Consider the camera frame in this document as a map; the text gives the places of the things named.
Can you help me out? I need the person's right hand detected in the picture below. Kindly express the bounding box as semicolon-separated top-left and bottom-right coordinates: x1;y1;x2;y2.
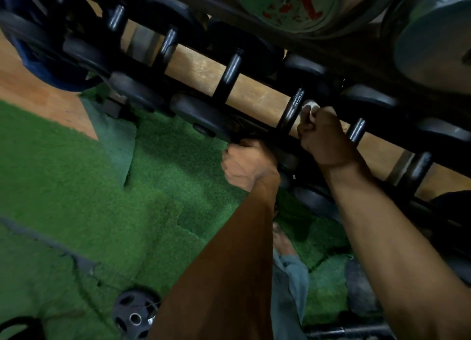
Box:
297;106;364;170

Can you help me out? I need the person's left hand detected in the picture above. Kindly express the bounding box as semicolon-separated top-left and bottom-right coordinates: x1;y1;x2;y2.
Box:
222;139;281;192

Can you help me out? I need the white cloth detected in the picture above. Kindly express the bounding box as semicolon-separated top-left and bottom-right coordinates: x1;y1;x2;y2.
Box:
302;100;320;123

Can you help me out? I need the person's right forearm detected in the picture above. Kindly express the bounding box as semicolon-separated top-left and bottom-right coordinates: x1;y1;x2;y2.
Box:
321;155;471;340

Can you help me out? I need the person's left forearm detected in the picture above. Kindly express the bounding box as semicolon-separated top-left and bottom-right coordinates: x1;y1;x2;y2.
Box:
147;170;282;340

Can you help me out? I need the row of black dumbbells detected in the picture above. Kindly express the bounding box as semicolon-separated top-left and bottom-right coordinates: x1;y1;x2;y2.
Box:
0;0;471;226

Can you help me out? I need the black metal dumbbell rack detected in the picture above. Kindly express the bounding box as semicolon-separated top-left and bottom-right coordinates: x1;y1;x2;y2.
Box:
48;0;471;278

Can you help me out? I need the person's foot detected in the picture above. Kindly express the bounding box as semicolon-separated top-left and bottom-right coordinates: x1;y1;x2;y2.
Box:
272;222;299;256

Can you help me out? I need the green weight plate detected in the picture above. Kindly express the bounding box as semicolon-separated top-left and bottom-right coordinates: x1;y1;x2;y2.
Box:
224;0;370;35

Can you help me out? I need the grey weight plate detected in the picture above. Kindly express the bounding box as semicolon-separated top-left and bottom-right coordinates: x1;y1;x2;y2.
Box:
383;0;471;95

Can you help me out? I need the grey-blue trouser leg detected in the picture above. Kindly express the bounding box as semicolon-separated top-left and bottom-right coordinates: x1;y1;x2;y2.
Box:
270;249;310;340

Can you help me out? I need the dark grey rubber object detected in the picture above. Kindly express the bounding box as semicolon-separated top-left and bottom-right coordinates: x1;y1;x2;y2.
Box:
344;259;382;315

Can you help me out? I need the small black weight plate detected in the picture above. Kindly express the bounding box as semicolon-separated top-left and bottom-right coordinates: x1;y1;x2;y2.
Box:
112;288;162;340

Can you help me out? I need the black barbell bar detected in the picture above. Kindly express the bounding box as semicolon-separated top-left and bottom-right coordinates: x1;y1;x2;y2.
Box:
305;323;395;340

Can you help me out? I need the blue round object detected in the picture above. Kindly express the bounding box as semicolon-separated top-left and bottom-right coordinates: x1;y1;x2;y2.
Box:
0;0;94;92

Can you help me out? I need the black curved object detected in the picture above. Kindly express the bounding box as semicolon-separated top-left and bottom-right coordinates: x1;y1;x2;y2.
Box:
0;316;45;340

